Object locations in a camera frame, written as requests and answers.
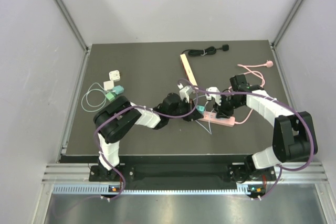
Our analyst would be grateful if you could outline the beige wooden power strip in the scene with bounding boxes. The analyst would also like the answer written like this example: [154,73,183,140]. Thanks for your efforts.
[180,54,197,86]

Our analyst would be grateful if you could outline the white cube charger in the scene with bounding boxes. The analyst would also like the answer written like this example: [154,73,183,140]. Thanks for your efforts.
[103,80,114,92]

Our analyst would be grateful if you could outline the pink power cord with plug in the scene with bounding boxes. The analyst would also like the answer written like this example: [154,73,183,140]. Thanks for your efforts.
[223,60,274,125]

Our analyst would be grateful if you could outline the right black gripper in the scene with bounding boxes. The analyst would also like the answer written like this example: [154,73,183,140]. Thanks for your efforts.
[213,93,244,119]

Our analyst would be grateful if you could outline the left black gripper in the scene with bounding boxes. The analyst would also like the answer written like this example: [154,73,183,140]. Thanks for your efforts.
[167,98,203,121]

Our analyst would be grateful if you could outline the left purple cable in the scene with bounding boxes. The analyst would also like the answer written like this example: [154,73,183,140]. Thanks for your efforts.
[93,78,199,177]

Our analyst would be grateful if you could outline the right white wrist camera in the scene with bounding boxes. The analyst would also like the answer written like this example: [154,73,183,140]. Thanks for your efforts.
[205,87,222,105]

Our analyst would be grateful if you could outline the light blue cable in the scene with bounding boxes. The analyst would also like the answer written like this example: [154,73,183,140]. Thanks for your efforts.
[196,98,214,135]

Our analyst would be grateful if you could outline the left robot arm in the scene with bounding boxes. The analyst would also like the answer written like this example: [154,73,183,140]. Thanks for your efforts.
[93,93,203,181]

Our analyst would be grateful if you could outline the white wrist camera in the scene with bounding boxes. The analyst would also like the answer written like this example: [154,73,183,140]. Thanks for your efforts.
[205,87,222,105]
[177,83,195,103]

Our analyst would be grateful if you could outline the slotted grey cable duct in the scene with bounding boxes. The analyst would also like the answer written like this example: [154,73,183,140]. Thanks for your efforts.
[52,183,261,195]

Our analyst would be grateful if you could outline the white square plug adapter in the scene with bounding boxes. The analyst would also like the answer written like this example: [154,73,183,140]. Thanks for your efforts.
[109,70,121,82]

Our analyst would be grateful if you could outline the light teal usb cable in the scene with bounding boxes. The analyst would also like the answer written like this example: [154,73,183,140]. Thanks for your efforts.
[81,82,111,114]

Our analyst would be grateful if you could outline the aluminium frame rail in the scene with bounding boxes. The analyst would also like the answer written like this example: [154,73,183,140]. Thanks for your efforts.
[36,0,91,54]

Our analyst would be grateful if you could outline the black power cord with plug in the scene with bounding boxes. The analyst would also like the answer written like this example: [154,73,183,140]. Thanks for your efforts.
[181,43,230,57]

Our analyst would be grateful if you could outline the pink power strip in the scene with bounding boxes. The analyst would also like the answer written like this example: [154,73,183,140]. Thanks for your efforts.
[199,111,235,127]

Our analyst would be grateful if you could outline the teal plug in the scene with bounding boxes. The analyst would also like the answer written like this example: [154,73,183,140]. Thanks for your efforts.
[112,86,124,95]

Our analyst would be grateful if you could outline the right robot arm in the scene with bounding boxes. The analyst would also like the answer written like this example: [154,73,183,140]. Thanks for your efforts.
[207,74,318,180]

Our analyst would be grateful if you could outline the teal charger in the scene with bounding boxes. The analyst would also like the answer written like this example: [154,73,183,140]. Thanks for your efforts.
[196,105,205,113]

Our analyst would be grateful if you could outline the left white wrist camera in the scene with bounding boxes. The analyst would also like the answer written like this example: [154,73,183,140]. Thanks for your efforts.
[177,83,195,103]

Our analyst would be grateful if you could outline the green plug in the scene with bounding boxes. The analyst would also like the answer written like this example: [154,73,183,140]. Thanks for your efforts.
[105,92,117,102]

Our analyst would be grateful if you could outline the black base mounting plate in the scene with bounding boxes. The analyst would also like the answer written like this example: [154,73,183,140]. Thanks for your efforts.
[89,154,276,185]

